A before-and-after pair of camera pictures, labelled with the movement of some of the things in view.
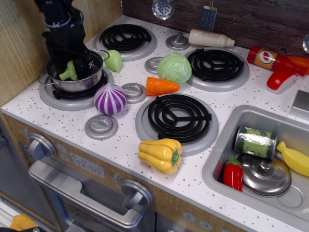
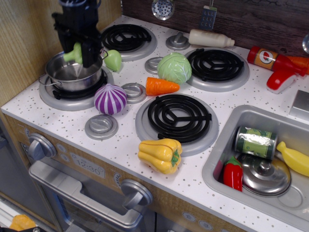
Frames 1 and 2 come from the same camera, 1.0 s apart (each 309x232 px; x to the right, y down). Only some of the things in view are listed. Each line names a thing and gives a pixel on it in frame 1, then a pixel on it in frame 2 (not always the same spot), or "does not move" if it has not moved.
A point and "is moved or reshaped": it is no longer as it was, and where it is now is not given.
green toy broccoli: x=70 y=73 is moved or reshaped
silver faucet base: x=300 y=108 does not move
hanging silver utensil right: x=305 y=44 does not move
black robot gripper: x=64 y=42 → x=78 y=21
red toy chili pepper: x=232 y=174 does not move
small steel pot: x=91 y=80 does not move
